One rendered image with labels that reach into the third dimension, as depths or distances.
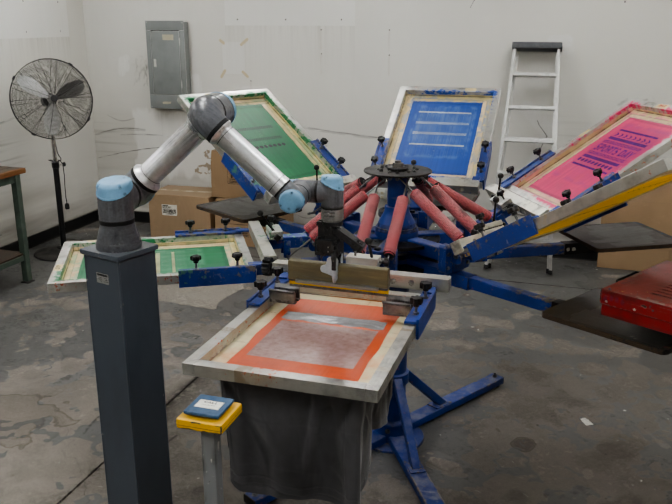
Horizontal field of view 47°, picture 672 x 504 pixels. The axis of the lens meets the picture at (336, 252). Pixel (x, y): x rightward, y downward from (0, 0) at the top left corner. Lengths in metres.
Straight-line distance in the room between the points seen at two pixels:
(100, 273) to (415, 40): 4.49
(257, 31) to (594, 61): 2.85
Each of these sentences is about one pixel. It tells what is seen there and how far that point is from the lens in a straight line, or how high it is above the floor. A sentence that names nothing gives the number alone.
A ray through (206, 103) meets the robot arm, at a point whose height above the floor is 1.68.
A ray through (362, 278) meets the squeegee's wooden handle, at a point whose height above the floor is 1.10.
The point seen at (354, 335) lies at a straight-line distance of 2.53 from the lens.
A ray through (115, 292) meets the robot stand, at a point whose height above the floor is 1.07.
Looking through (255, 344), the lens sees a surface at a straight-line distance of 2.48.
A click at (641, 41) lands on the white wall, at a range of 6.56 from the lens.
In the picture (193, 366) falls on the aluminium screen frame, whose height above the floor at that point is 0.98.
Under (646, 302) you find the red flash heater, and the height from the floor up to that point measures 1.10.
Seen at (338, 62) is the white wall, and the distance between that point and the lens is 6.87.
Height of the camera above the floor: 1.94
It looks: 17 degrees down
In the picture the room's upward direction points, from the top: straight up
